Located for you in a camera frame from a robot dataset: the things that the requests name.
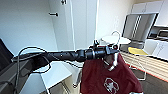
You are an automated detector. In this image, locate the thin black cable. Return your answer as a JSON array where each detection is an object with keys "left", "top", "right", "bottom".
[{"left": 12, "top": 45, "right": 86, "bottom": 94}]

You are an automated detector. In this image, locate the red jacket with white sleeves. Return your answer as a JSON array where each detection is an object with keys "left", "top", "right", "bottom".
[{"left": 80, "top": 53, "right": 145, "bottom": 94}]

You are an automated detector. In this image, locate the white inner shelf unit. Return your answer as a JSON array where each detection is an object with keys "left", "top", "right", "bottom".
[{"left": 39, "top": 61, "right": 76, "bottom": 92}]

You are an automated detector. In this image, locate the white wardrobe door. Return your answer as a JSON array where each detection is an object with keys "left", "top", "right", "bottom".
[{"left": 65, "top": 0, "right": 100, "bottom": 51}]

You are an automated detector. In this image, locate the grey tall cabinet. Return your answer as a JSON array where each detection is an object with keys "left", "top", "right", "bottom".
[{"left": 121, "top": 12, "right": 160, "bottom": 50}]

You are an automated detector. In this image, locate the white wardrobe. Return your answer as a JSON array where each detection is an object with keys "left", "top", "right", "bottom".
[{"left": 0, "top": 0, "right": 101, "bottom": 94}]

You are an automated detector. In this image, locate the white round table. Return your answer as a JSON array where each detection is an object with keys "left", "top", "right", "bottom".
[{"left": 100, "top": 34, "right": 133, "bottom": 46}]

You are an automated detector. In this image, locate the black hanging bracket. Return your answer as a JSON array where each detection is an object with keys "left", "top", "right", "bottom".
[{"left": 48, "top": 12, "right": 60, "bottom": 17}]

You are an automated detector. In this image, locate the white clothes hanger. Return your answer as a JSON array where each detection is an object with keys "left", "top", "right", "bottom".
[{"left": 105, "top": 30, "right": 123, "bottom": 71}]

